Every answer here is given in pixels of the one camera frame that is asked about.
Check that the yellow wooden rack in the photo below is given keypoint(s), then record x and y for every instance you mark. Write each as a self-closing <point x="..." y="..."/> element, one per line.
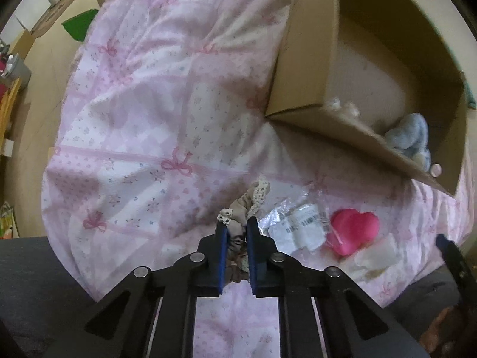
<point x="7" y="119"/>

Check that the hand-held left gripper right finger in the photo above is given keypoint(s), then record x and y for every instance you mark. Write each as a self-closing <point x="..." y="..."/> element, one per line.
<point x="254" y="257"/>

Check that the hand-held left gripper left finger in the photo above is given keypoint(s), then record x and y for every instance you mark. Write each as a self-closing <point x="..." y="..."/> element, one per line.
<point x="223" y="253"/>

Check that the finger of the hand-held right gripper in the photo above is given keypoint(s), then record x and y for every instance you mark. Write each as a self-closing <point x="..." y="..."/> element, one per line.
<point x="446" y="245"/>

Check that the white soft cloth roll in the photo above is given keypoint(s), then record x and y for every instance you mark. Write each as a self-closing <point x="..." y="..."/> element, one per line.
<point x="376" y="257"/>

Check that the pink heart plush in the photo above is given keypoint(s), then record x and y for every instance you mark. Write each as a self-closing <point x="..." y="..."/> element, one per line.
<point x="354" y="231"/>

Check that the grey trash bin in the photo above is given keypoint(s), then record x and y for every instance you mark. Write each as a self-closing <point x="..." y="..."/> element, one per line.
<point x="16" y="72"/>

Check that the clear plastic packet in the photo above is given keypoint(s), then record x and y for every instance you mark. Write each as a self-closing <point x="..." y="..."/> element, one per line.
<point x="302" y="227"/>

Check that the person's dark grey pants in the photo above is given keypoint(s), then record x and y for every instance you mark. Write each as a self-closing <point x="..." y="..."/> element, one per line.
<point x="37" y="287"/>

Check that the green floor mat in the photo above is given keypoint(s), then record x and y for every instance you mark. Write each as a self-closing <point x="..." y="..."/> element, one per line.
<point x="80" y="24"/>

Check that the blue heart plush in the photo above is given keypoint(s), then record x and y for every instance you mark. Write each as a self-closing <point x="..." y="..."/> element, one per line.
<point x="410" y="134"/>

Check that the pink printed blanket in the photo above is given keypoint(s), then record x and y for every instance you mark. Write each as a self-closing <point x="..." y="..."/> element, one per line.
<point x="149" y="119"/>

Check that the beige lace scrunchie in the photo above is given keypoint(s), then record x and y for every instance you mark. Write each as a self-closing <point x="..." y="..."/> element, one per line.
<point x="238" y="205"/>

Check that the cardboard box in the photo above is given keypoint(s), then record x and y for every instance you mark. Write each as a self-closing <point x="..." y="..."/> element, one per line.
<point x="309" y="63"/>

